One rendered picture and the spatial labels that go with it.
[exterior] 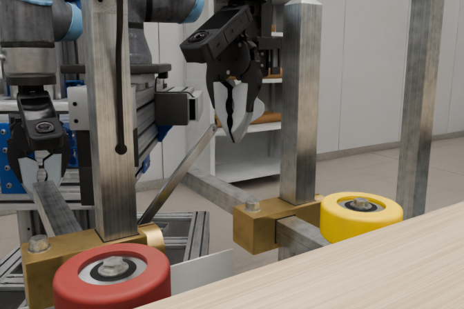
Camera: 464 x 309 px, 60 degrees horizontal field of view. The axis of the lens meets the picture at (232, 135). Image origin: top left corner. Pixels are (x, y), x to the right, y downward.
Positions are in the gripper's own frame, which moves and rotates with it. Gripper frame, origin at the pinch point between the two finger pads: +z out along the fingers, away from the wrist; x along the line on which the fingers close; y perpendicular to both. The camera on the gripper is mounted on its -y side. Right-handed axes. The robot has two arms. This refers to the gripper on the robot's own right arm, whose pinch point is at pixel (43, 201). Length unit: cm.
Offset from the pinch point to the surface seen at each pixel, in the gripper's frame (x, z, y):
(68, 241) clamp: 0.8, -4.6, -27.9
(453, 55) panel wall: -511, -26, 231
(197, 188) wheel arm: -23.5, -0.4, -8.3
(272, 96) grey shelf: -220, 12, 229
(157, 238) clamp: -7.8, -3.7, -30.0
